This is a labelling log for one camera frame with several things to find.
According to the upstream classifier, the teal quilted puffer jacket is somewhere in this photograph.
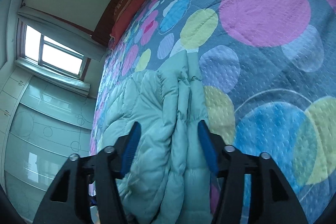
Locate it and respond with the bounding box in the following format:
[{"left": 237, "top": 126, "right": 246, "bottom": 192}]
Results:
[{"left": 96, "top": 51, "right": 212, "bottom": 223}]

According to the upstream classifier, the glossy sliding wardrobe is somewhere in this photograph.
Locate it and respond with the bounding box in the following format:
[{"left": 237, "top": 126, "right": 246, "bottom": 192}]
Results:
[{"left": 1, "top": 67, "right": 96, "bottom": 222}]

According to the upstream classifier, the left window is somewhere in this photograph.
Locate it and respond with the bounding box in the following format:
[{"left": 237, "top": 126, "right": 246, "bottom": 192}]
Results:
[{"left": 17, "top": 20, "right": 90, "bottom": 80}]

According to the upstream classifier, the polka dot bed cover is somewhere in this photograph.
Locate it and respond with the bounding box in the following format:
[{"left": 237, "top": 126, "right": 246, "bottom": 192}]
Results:
[{"left": 91, "top": 0, "right": 335, "bottom": 223}]

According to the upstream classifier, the brown embroidered cushion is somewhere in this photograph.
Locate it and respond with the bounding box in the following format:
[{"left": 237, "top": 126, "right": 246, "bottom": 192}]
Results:
[{"left": 113, "top": 0, "right": 132, "bottom": 23}]

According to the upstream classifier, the red pillow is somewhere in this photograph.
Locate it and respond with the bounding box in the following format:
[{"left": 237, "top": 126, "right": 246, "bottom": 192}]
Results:
[{"left": 108, "top": 0, "right": 146, "bottom": 50}]

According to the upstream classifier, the dark wooden headboard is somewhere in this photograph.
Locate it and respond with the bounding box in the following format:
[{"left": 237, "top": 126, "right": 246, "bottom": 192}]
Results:
[{"left": 92, "top": 0, "right": 152, "bottom": 47}]

